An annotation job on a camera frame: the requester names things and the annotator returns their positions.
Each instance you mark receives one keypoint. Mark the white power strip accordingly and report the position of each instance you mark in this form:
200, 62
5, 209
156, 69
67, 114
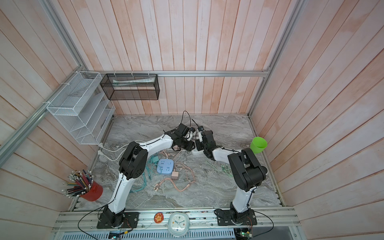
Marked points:
196, 152

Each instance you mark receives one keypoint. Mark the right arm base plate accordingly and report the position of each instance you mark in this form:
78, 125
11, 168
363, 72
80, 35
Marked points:
231, 217

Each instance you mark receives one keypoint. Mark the pink usb charger plug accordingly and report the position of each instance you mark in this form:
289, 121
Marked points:
175, 175

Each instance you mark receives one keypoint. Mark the blue power strip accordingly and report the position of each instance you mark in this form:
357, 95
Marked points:
165, 166

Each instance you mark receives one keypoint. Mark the white wire mesh shelf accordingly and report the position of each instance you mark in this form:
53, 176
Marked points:
83, 112

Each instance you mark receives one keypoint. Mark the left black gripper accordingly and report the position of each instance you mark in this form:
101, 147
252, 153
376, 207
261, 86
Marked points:
189, 147

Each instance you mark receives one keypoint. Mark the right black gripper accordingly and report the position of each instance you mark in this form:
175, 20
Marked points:
198, 144

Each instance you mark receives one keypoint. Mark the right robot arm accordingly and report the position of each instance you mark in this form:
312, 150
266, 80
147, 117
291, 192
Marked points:
248, 174

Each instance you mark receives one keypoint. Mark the red pencil cup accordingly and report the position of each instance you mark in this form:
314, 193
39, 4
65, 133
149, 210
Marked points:
82, 184

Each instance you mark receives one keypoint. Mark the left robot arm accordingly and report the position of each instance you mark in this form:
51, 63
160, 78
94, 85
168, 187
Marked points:
132, 165

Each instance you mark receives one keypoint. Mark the white alarm clock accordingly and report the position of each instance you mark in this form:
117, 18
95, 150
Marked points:
178, 224

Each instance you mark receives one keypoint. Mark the red round sticker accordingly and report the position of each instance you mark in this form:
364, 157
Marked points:
159, 218

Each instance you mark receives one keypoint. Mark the green plastic goblet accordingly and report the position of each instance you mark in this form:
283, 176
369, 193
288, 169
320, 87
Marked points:
258, 145

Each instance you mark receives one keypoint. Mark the black mesh basket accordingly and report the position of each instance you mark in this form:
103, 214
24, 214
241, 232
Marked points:
131, 87

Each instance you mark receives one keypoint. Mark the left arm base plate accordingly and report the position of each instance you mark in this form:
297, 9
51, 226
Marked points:
121, 220

